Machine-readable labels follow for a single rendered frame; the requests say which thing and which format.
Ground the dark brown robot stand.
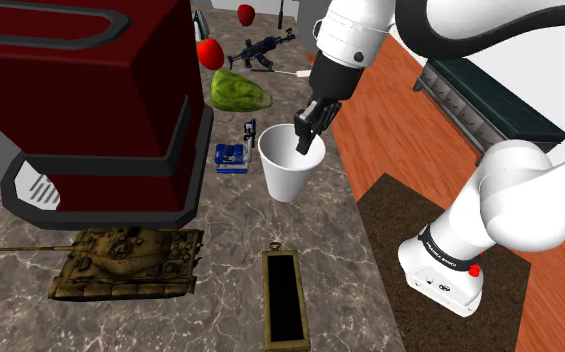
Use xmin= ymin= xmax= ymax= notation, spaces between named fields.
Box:
xmin=355 ymin=172 xmax=532 ymax=352

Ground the large dark red appliance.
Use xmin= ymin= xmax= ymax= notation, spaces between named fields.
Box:
xmin=0 ymin=0 xmax=214 ymax=231

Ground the grey flat object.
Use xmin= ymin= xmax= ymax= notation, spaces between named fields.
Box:
xmin=192 ymin=9 xmax=211 ymax=41

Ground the thin stick with white tip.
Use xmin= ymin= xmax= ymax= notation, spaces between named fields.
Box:
xmin=250 ymin=67 xmax=313 ymax=79

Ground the white cup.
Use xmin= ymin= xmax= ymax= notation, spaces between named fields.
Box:
xmin=256 ymin=123 xmax=328 ymax=204

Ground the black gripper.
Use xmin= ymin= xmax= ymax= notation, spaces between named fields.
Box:
xmin=293 ymin=50 xmax=365 ymax=157

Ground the blue black toy rifle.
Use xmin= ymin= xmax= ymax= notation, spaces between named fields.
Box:
xmin=226 ymin=27 xmax=297 ymax=71

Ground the black tray with gold frame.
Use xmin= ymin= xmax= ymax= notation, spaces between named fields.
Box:
xmin=260 ymin=241 xmax=313 ymax=352

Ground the green lettuce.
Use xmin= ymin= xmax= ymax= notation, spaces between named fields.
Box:
xmin=208 ymin=68 xmax=274 ymax=114

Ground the small blue toy machine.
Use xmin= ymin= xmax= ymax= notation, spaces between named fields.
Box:
xmin=214 ymin=118 xmax=258 ymax=175

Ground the dark green chest of drawers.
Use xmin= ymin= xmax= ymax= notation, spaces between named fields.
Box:
xmin=411 ymin=56 xmax=565 ymax=166

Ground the olive toy tank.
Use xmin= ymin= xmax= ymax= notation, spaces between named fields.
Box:
xmin=0 ymin=225 xmax=206 ymax=302

